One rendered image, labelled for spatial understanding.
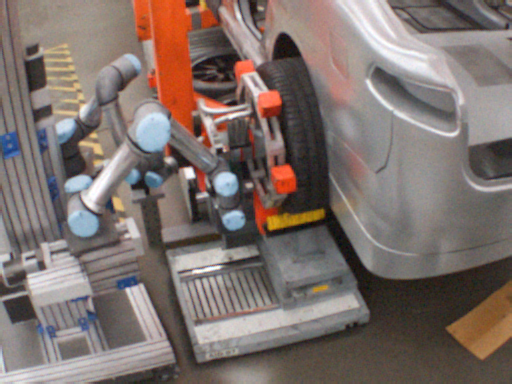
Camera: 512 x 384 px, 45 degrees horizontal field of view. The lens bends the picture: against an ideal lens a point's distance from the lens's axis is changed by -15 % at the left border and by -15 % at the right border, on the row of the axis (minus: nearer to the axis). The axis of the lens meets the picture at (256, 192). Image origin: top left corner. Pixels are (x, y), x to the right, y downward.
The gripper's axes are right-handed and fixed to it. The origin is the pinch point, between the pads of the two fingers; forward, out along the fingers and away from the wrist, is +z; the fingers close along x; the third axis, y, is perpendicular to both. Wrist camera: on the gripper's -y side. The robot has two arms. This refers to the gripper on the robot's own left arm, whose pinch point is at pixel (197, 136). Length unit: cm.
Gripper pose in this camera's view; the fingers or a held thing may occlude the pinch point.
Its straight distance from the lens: 314.6
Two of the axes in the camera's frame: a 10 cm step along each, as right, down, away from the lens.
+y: 0.9, 8.3, 5.6
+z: 5.0, -5.2, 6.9
